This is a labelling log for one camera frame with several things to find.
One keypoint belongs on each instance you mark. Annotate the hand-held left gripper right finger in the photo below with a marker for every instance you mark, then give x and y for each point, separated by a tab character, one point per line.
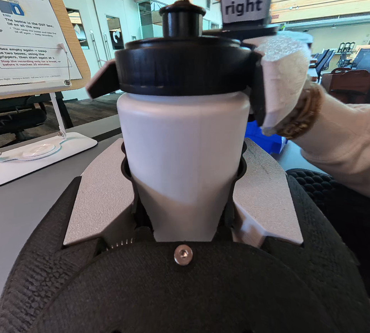
268	203

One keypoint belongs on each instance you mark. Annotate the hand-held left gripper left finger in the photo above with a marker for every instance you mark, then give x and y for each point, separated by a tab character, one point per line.
98	203

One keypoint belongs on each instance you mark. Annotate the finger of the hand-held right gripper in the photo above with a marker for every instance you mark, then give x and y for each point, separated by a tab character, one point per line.
283	73
101	71

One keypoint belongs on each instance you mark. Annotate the blue plastic bin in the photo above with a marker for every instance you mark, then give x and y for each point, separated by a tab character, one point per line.
260	139

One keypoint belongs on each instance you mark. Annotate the black bottle lid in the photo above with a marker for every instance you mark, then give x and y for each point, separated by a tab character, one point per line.
179	67

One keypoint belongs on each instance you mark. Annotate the white plastic bottle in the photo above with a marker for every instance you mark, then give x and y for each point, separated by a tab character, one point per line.
182	142

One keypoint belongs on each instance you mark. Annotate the person's right forearm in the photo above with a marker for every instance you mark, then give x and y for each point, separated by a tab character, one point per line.
341	142

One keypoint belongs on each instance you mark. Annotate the white board stand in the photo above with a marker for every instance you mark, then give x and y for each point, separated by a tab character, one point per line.
57	113

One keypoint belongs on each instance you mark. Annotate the brown leather bag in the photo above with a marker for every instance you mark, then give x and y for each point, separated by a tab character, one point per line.
347	84

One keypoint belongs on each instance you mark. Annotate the instruction sheet on stand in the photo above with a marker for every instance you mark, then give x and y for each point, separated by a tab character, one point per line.
29	35

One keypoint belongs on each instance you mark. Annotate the black wall sign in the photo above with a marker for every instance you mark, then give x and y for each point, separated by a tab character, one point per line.
115	35

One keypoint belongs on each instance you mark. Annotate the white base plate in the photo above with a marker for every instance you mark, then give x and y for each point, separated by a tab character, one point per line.
81	142

